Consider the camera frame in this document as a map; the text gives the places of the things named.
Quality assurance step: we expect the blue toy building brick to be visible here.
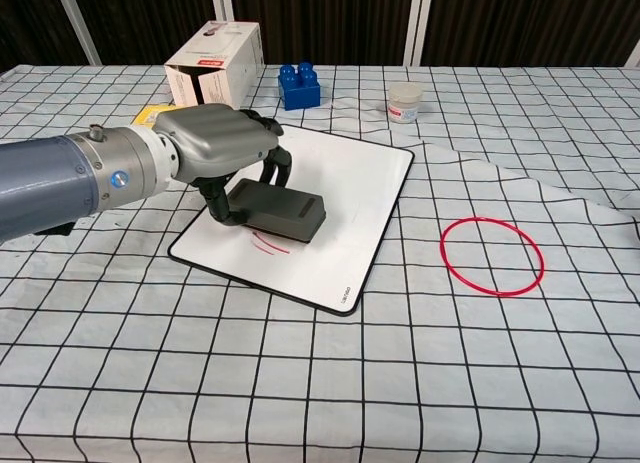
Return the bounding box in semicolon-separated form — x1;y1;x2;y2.
277;61;322;112

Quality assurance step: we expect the white board with black rim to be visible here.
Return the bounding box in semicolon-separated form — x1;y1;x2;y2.
168;123;416;318

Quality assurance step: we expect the grey whiteboard eraser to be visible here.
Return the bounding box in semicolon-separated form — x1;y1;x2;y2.
227;178;329;245

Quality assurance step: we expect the thin red ring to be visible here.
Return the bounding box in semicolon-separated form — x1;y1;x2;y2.
439;216;546;298

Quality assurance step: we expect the white metal frame post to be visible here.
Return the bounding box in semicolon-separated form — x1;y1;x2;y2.
53;0;102;67
401;0;435;67
208;0;232;25
623;32;640;68

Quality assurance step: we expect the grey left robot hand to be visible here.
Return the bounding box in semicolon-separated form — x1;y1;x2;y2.
151;103;294;229

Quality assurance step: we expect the black-checked white tablecloth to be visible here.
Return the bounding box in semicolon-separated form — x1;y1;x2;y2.
0;62;640;463

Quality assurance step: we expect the white cardboard product box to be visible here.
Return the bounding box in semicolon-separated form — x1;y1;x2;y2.
164;20;266;116

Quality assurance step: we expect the green tub with yellow lid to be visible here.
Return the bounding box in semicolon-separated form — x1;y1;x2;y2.
131;104;165;128

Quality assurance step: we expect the small white plastic jar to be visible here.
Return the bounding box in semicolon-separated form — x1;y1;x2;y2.
386;81;424;124

